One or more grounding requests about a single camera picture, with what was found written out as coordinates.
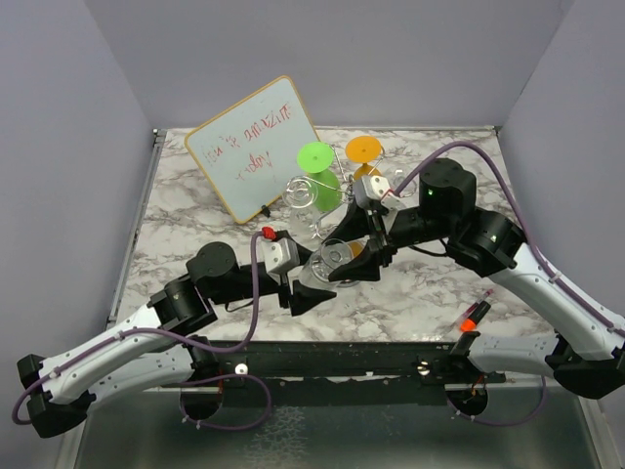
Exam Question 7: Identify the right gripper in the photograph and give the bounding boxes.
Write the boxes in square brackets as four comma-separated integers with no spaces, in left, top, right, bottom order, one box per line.
[321,194,454,282]

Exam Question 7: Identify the small clear orange cup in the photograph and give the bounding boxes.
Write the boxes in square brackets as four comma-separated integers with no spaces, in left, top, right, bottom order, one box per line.
[298,238,353,290]

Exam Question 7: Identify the orange plastic cup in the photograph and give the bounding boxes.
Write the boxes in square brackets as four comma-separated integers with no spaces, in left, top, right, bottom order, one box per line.
[345,135,383,180]

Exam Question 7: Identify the green plastic goblet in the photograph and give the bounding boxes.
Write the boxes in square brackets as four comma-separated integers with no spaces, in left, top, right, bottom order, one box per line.
[297,142,342,212]

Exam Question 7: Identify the clear tumbler glass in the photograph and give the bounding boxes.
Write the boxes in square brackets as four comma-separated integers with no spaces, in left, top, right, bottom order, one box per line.
[390,167,410,186]

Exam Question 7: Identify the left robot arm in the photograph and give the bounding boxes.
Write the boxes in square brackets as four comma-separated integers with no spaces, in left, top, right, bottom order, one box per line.
[12,232,336,438]

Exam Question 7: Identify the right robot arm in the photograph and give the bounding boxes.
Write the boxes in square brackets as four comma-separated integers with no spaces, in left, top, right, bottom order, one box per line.
[328,158,624,400]

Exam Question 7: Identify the chrome wine glass rack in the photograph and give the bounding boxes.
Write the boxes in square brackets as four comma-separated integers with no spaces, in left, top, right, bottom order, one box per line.
[282,136,385,241]

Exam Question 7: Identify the red pen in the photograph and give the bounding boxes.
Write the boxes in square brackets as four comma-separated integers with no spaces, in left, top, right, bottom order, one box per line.
[452,288,493,327]

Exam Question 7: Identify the orange black marker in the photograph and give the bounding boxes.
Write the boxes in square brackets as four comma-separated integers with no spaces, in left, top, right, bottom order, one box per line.
[460,301,491,332]

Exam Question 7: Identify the small whiteboard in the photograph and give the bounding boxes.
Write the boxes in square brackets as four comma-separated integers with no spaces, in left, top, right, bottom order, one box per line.
[185,75,318,224]

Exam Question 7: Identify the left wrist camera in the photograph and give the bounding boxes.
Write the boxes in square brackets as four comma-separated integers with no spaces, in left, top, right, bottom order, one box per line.
[261,227,300,284]

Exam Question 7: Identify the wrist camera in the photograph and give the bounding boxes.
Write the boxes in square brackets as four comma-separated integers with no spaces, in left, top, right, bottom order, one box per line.
[261,227,300,284]
[353,176,405,210]

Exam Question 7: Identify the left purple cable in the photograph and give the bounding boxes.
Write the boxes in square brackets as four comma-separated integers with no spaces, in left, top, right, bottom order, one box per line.
[10,233,268,425]

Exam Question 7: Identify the purple cable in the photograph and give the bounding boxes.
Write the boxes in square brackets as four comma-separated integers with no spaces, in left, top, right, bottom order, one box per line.
[10,233,268,425]
[393,141,625,338]

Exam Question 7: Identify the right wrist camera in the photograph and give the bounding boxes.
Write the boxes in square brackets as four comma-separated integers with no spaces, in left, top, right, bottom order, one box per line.
[353,176,405,210]

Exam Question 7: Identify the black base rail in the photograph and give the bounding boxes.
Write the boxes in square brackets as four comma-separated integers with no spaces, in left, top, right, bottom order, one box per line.
[119,339,509,406]

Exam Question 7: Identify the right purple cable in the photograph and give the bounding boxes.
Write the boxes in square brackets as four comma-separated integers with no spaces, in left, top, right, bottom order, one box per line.
[393,141,625,338]

